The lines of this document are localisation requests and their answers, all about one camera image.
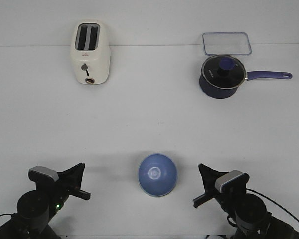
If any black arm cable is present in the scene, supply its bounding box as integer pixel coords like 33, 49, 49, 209
245, 188, 299, 231

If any blue bowl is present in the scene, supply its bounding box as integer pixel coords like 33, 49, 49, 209
138, 153, 178, 197

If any white two-slot toaster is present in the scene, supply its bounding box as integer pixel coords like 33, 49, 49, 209
70, 20, 111, 85

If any dark blue saucepan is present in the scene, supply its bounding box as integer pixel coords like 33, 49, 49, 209
199, 71, 293, 99

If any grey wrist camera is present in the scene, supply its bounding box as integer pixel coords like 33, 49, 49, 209
215, 170, 249, 193
28, 166, 59, 182

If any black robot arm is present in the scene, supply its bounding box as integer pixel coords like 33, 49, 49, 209
0, 163, 91, 239
193, 164, 299, 239

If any clear plastic container lid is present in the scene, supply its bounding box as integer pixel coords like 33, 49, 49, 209
202, 32, 252, 56

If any glass pot lid blue knob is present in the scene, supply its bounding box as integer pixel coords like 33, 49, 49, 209
202, 55, 247, 90

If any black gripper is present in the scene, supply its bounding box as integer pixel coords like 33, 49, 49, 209
193, 164, 246, 214
36, 163, 91, 208

